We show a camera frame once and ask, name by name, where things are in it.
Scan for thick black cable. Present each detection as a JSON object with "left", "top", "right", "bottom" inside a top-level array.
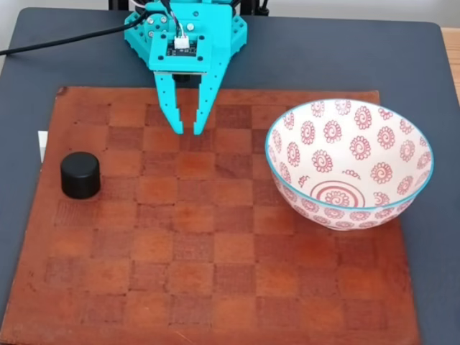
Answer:
[{"left": 0, "top": 9, "right": 149, "bottom": 58}]

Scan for black cylinder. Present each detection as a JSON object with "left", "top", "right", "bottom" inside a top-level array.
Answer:
[{"left": 60, "top": 151, "right": 102, "bottom": 200}]

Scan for black table clamp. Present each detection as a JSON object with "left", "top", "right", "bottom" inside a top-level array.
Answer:
[{"left": 239, "top": 0, "right": 271, "bottom": 17}]

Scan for thin camera cable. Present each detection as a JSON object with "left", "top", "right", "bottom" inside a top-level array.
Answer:
[{"left": 165, "top": 0, "right": 190, "bottom": 50}]

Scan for white bowl with red flowers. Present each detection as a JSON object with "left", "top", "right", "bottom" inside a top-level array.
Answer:
[{"left": 264, "top": 98, "right": 435, "bottom": 232}]

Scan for teal camera box with circuit board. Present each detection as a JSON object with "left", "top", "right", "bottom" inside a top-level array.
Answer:
[{"left": 148, "top": 29, "right": 216, "bottom": 88}]

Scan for brown wooden chessboard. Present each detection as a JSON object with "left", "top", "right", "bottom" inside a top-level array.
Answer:
[{"left": 0, "top": 86, "right": 422, "bottom": 345}]

